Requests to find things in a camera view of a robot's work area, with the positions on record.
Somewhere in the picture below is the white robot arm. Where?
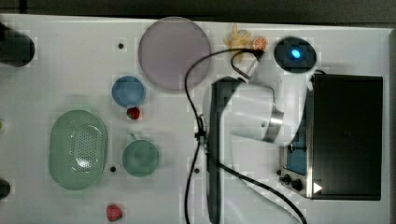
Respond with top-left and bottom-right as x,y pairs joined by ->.
204,36 -> 318,224

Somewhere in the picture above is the green oval strainer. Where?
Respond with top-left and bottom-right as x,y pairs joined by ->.
49,110 -> 108,190

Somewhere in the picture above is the small red strawberry toy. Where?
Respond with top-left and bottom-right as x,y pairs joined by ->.
126,107 -> 140,119

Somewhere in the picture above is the grey round plate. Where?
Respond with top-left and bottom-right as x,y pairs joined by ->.
138,17 -> 211,91

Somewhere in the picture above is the green mug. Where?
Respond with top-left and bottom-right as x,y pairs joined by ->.
121,133 -> 160,177

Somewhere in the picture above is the blue bowl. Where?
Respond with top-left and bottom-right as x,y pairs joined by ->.
111,76 -> 146,107

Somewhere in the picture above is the orange slice toy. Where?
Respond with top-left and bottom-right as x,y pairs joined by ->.
250,36 -> 268,50

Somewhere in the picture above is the red strawberry toy near edge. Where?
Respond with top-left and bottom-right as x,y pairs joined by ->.
106,203 -> 123,222

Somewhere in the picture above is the black toaster oven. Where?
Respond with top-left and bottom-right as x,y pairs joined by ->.
277,74 -> 383,201

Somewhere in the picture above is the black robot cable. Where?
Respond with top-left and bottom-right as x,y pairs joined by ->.
183,48 -> 309,224

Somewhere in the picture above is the black cylinder post upper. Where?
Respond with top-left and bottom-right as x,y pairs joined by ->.
0,23 -> 35,67

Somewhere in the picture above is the black cylinder post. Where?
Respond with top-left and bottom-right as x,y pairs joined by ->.
0,23 -> 35,67
0,178 -> 11,200

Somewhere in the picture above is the black cylinder post lower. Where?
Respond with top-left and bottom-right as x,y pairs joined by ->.
0,178 -> 11,200

